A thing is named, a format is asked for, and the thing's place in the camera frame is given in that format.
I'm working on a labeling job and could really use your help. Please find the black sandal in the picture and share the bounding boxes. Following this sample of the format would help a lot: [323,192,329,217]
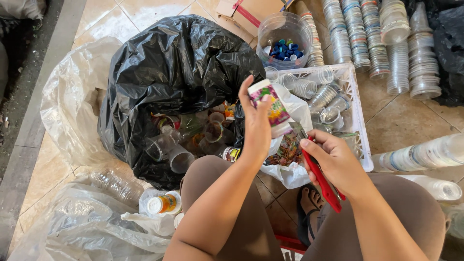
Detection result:
[296,184,326,248]

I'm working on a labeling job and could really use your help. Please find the person's right hand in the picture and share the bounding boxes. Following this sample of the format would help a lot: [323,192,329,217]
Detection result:
[299,129,367,197]

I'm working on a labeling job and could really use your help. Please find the heap of used plastic cups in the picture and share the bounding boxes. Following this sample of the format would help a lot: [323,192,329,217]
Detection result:
[144,101,243,174]

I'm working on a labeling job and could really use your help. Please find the black garbage bag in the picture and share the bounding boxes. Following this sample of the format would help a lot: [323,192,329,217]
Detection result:
[97,14,267,191]

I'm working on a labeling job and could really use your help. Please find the person's foot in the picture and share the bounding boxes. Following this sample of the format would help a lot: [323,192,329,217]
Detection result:
[299,186,325,240]

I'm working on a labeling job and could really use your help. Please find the heap of colourful label scraps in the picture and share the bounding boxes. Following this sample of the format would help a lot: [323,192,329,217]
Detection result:
[266,133,304,167]

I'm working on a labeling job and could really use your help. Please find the red plastic stool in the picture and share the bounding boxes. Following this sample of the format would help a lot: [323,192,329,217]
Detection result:
[274,234,309,255]

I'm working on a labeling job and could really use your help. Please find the heap of clean clear cups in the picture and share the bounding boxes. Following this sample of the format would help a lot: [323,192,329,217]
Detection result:
[265,65,360,135]

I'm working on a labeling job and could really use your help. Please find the heap of blue bottle caps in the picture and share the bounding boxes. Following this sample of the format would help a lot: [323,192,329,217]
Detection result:
[262,39,305,62]

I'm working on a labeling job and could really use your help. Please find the brown cardboard box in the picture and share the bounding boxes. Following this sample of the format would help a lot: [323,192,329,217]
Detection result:
[215,0,295,47]

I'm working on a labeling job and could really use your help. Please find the grey woven sack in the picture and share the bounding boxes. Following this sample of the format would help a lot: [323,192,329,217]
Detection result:
[0,0,47,21]

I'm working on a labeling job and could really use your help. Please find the crumpled clear plastic sack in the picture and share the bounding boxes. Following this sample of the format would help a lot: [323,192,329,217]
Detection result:
[7,170,182,261]

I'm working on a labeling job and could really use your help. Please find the clear plastic jar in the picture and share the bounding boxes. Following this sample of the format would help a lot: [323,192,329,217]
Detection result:
[256,12,314,71]

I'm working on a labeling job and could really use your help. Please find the plastic cup with colourful label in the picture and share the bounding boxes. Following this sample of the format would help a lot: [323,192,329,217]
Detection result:
[247,79,295,139]

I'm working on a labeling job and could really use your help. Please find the row of stacked clear cups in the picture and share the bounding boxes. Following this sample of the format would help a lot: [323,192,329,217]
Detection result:
[300,0,443,101]

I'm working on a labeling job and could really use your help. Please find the person's brown trousers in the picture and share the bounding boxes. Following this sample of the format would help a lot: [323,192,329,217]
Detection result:
[180,155,451,261]

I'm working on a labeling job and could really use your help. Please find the white plastic bag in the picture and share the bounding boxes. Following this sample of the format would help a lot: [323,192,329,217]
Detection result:
[260,83,314,190]

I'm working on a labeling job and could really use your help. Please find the white plastic crate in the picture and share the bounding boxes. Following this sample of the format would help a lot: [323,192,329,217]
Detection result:
[264,62,374,173]

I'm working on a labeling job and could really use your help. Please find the large clear plastic bag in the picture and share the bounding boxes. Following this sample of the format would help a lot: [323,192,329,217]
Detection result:
[40,36,124,168]

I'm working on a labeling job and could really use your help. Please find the person's left hand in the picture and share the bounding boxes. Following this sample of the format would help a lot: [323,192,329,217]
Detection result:
[237,75,273,162]

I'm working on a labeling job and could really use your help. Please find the crushed clear plastic bottle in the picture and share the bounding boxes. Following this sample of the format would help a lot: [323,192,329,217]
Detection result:
[88,168,146,208]

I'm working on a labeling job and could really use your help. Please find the short stack of white-rimmed cups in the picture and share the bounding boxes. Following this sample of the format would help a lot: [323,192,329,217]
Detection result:
[397,174,463,202]

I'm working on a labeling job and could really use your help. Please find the black plastic bag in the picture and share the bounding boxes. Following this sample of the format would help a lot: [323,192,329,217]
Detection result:
[405,0,464,108]

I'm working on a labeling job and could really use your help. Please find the small orange labelled bottle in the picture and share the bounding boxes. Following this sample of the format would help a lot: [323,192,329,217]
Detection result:
[146,191,182,215]

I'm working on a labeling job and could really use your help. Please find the long stack of white-rimmed cups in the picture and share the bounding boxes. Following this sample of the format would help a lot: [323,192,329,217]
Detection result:
[371,133,464,173]

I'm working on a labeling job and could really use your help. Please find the red-handled cutter knife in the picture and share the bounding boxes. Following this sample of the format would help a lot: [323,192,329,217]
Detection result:
[289,121,346,214]

